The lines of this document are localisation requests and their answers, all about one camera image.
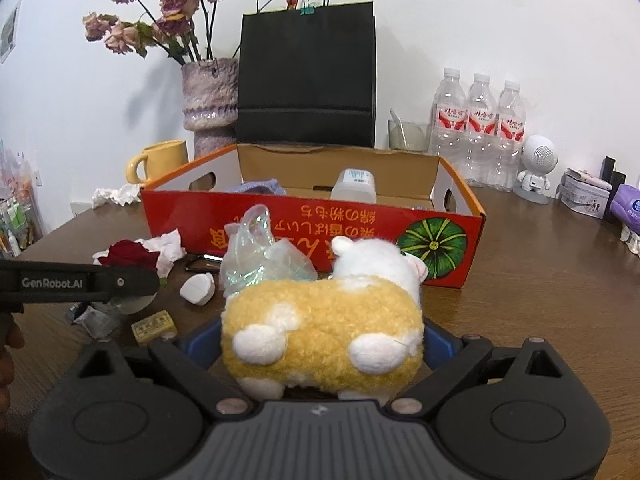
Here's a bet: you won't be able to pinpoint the white and pink device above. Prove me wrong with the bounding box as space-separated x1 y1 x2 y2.
562 169 614 191

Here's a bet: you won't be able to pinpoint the person's left hand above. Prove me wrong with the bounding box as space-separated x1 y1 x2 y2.
0 321 25 433

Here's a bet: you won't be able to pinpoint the cluttered packets rack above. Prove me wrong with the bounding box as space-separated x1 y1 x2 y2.
0 139 47 257

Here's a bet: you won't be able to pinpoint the dried pink roses bunch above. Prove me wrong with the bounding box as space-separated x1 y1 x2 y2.
82 0 236 66

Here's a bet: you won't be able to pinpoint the clear round plastic piece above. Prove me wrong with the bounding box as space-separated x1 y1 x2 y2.
111 295 157 316

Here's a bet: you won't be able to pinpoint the purple ceramic vase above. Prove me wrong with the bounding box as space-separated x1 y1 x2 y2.
180 57 240 161

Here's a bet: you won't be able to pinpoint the clear plastic bottle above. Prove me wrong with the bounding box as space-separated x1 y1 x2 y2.
329 169 377 201

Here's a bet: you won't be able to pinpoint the black box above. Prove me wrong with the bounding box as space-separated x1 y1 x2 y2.
602 156 627 221

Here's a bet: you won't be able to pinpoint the glass cup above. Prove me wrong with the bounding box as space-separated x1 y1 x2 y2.
388 120 431 152

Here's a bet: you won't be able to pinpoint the yellow mug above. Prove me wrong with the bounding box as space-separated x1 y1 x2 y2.
125 140 190 185

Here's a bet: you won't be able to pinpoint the white plastic spoon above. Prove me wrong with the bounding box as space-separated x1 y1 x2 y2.
389 109 409 148

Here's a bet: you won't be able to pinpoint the small yellow block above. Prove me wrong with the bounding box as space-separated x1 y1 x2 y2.
131 310 178 346

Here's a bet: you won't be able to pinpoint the purple cloth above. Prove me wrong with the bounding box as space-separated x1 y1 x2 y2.
227 177 289 197

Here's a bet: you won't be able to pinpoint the crumpled silver wrapper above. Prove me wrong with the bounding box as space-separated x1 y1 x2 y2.
67 302 121 341

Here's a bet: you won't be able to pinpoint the wall picture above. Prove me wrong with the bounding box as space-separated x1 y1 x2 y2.
0 0 24 64

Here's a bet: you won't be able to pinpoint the red rose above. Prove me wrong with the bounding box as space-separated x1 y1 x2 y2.
97 240 161 279

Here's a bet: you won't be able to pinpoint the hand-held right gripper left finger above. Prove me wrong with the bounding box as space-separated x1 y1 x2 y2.
75 320 253 421

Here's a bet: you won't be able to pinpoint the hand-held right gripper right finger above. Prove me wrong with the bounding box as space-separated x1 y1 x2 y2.
390 322 568 416

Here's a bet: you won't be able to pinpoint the white tissue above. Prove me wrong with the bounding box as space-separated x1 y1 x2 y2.
91 183 144 209
142 228 187 279

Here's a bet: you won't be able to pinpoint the grey printed tin box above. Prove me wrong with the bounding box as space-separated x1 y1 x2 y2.
555 180 612 220

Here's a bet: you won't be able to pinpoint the orange cardboard box pumpkin print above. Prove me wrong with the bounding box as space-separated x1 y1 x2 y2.
140 142 487 291

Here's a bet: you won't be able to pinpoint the black paper bag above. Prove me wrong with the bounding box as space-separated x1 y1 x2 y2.
235 0 377 150

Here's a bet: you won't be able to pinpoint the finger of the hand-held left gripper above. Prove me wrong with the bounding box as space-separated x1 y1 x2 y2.
111 268 161 303

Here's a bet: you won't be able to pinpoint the white robot figure speaker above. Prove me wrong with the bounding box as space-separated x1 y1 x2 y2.
514 134 559 205

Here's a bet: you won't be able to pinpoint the clear iridescent plastic bag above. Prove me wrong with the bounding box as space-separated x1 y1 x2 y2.
220 205 319 299

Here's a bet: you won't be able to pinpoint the small white bottles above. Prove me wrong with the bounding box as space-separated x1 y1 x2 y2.
619 222 640 259

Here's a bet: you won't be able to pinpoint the yellow and white plush toy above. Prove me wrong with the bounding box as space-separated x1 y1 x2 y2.
220 237 429 401

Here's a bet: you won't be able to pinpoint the purple packet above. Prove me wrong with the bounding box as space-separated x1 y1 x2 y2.
607 183 640 235

